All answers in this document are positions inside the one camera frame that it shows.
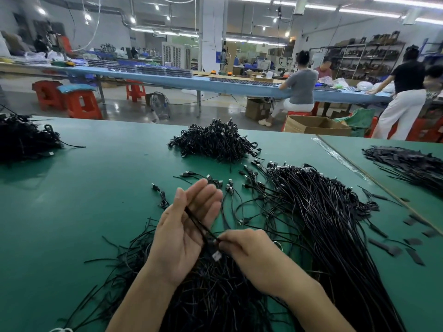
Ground person's right hand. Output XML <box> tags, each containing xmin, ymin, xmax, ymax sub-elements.
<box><xmin>216</xmin><ymin>228</ymin><xmax>305</xmax><ymax>298</ymax></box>

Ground person's left hand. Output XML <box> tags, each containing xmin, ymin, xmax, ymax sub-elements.
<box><xmin>147</xmin><ymin>178</ymin><xmax>224</xmax><ymax>288</ymax></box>

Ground single black cable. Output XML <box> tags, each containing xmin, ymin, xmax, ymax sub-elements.
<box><xmin>183</xmin><ymin>205</ymin><xmax>224</xmax><ymax>263</ymax></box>
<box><xmin>151</xmin><ymin>182</ymin><xmax>170</xmax><ymax>210</ymax></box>

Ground pile of black cables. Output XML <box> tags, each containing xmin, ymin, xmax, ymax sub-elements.
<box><xmin>59</xmin><ymin>169</ymin><xmax>299</xmax><ymax>332</ymax></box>

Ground bundle of long black cables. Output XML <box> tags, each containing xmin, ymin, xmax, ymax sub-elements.
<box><xmin>239</xmin><ymin>161</ymin><xmax>409</xmax><ymax>332</ymax></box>

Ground heap of black cables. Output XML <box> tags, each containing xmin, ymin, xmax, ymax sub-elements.
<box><xmin>0</xmin><ymin>113</ymin><xmax>84</xmax><ymax>165</ymax></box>
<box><xmin>168</xmin><ymin>119</ymin><xmax>262</xmax><ymax>163</ymax></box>

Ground spread of straight black cables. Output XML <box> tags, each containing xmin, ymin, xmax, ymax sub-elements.
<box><xmin>361</xmin><ymin>145</ymin><xmax>443</xmax><ymax>198</ymax></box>

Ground person's right forearm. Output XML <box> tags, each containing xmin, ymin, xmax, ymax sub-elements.
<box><xmin>280</xmin><ymin>273</ymin><xmax>355</xmax><ymax>332</ymax></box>

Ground grey floor fan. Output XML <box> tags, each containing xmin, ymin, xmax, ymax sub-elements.
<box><xmin>145</xmin><ymin>91</ymin><xmax>172</xmax><ymax>123</ymax></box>

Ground open cardboard box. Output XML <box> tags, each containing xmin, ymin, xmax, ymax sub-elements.
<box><xmin>284</xmin><ymin>115</ymin><xmax>353</xmax><ymax>137</ymax></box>

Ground scattered dark tie pieces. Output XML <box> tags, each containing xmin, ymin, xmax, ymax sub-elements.
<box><xmin>356</xmin><ymin>186</ymin><xmax>440</xmax><ymax>267</ymax></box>

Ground small cardboard box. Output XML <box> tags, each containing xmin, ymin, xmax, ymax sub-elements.
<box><xmin>245</xmin><ymin>97</ymin><xmax>272</xmax><ymax>122</ymax></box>

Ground red plastic stool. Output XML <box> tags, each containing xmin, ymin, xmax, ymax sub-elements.
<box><xmin>32</xmin><ymin>80</ymin><xmax>65</xmax><ymax>111</ymax></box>
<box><xmin>126</xmin><ymin>80</ymin><xmax>147</xmax><ymax>102</ymax></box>
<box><xmin>408</xmin><ymin>117</ymin><xmax>443</xmax><ymax>142</ymax></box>

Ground long blue workbench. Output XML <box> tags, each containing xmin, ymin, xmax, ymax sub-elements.
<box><xmin>52</xmin><ymin>64</ymin><xmax>392</xmax><ymax>107</ymax></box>

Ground red stool with blue seat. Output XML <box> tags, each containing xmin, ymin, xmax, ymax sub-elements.
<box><xmin>57</xmin><ymin>83</ymin><xmax>103</xmax><ymax>120</ymax></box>

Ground green bag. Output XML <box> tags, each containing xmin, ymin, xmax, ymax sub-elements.
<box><xmin>337</xmin><ymin>107</ymin><xmax>378</xmax><ymax>137</ymax></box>

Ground pile of white bags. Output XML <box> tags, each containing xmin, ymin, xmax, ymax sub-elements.
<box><xmin>332</xmin><ymin>77</ymin><xmax>395</xmax><ymax>94</ymax></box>

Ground white pillar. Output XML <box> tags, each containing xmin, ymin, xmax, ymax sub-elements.
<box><xmin>199</xmin><ymin>0</ymin><xmax>228</xmax><ymax>72</ymax></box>

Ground metal storage shelf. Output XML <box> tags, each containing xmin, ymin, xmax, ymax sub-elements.
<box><xmin>325</xmin><ymin>32</ymin><xmax>406</xmax><ymax>83</ymax></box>

